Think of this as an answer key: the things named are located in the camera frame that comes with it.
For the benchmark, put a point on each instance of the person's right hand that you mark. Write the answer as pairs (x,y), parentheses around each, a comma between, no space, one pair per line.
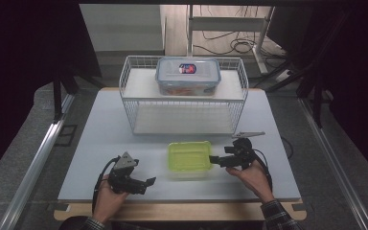
(252,182)

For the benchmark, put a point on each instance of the black stand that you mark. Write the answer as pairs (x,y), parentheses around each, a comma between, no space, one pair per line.
(57,96)
(316,96)

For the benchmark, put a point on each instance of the white metal desk frame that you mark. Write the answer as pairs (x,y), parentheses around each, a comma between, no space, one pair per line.
(228,24)

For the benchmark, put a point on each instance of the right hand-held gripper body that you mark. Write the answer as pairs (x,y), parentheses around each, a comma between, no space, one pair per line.
(241,155)

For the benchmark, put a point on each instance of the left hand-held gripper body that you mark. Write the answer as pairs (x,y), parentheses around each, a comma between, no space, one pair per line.
(123,179)

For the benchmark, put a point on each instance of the aluminium rail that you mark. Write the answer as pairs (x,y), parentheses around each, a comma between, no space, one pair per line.
(33,169)
(335,172)

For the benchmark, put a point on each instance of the person's left hand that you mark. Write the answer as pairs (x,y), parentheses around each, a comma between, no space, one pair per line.
(108,204)

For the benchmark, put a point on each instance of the yellow-green plastic container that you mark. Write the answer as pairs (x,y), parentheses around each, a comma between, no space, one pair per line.
(188,158)

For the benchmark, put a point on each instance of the white power strip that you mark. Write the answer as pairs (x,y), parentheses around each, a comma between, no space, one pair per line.
(283,75)

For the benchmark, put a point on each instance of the clear container with blue lid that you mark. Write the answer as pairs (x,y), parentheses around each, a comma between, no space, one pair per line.
(188,76)

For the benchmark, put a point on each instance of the white cabinet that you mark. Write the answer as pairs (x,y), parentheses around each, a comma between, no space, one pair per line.
(121,27)

